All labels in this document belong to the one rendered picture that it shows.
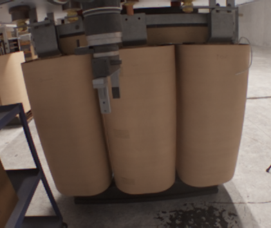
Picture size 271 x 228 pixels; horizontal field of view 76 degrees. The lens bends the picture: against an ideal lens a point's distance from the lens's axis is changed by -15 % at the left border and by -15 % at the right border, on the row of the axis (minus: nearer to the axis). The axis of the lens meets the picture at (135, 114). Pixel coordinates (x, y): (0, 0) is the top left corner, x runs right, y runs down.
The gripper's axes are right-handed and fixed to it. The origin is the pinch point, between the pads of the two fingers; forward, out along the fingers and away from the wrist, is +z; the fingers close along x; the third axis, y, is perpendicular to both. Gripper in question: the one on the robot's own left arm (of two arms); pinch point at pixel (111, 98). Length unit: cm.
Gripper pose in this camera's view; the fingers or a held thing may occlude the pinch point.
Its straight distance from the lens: 62.4
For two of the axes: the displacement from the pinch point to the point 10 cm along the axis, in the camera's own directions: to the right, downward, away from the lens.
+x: 1.4, -3.8, 9.1
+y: 9.9, -0.2, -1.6
